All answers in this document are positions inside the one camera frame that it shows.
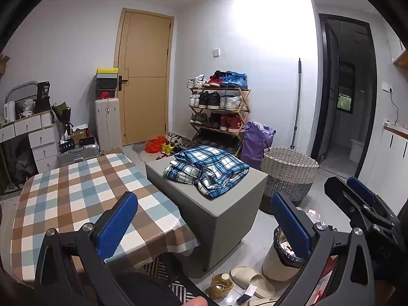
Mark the yellow lid shoe box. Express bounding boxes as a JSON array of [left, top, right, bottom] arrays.
[[96, 68, 119, 79]]

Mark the beige slipper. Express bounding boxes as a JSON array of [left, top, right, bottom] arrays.
[[230, 265, 276, 299]]

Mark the black power cable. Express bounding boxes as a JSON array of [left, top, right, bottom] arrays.
[[389, 91, 399, 125]]

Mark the checkered tablecloth table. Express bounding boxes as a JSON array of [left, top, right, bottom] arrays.
[[9, 153, 201, 289]]

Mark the grey floor mat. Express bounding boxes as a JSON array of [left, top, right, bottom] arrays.
[[132, 142, 179, 166]]

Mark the small white black box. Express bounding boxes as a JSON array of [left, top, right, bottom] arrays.
[[236, 285, 259, 305]]

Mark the white ribbed suitcase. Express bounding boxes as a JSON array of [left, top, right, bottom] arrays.
[[94, 98, 123, 155]]

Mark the dark wrapped flower bouquet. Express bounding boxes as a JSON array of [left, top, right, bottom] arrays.
[[51, 101, 72, 134]]

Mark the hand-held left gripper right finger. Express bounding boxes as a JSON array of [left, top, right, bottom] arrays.
[[271, 193, 377, 306]]

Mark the white trash bin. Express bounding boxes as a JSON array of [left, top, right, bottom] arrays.
[[262, 225, 307, 282]]

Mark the black white patterned rug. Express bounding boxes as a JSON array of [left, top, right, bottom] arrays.
[[142, 257, 198, 305]]

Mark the red plastic bag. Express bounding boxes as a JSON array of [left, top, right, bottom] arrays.
[[146, 136, 168, 154]]

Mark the white drawer desk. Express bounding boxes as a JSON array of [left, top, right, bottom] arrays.
[[0, 110, 59, 173]]

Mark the small brown gift box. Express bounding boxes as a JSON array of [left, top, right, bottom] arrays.
[[72, 128, 90, 144]]

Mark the clear plastic bag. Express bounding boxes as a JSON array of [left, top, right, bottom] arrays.
[[296, 207, 329, 227]]

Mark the white wall cabinet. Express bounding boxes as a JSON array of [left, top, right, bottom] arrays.
[[392, 38, 408, 66]]

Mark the wooden shoe rack with shoes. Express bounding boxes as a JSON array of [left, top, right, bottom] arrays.
[[186, 70, 249, 154]]

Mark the white cabinet with wooden top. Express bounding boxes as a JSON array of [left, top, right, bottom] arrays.
[[357, 124, 408, 217]]

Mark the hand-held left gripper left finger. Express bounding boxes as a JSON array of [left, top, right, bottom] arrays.
[[33, 191, 139, 306]]

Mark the black door frame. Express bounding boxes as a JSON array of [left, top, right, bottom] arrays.
[[311, 13, 378, 179]]

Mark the small dark window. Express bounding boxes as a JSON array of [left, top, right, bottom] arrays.
[[337, 92, 353, 112]]

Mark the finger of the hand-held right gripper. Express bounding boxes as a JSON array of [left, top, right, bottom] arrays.
[[347, 177, 399, 225], [324, 177, 372, 229]]

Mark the grey storage ottoman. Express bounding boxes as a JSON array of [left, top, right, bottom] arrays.
[[145, 153, 270, 279]]

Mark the purple bag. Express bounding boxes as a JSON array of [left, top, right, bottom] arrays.
[[240, 120, 276, 169]]

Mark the grey metal tube frame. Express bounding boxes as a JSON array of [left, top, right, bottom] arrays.
[[6, 81, 39, 103]]

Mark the blue plaid shirt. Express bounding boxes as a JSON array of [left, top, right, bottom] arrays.
[[163, 146, 251, 201]]

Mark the amber glass jar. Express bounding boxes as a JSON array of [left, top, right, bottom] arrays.
[[209, 272, 235, 300]]

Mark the red white paper bag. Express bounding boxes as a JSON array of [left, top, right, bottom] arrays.
[[311, 252, 340, 306]]

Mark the silver suitcase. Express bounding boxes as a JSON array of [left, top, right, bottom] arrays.
[[57, 145, 103, 168]]

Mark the white flower bundle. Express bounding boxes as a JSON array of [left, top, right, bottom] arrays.
[[19, 99, 35, 117]]

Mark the grey mop pole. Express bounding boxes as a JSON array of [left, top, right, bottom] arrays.
[[291, 58, 303, 149]]

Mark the white woven laundry basket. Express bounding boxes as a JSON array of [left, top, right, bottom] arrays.
[[259, 147, 320, 215]]

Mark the white kettle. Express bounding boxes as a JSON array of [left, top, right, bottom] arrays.
[[4, 101, 16, 123]]

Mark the wooden door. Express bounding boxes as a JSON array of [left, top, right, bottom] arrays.
[[114, 8, 175, 147]]

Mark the white toilet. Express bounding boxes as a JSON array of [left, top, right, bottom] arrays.
[[349, 138, 364, 163]]

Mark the black printed box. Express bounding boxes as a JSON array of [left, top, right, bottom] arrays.
[[34, 81, 52, 112]]

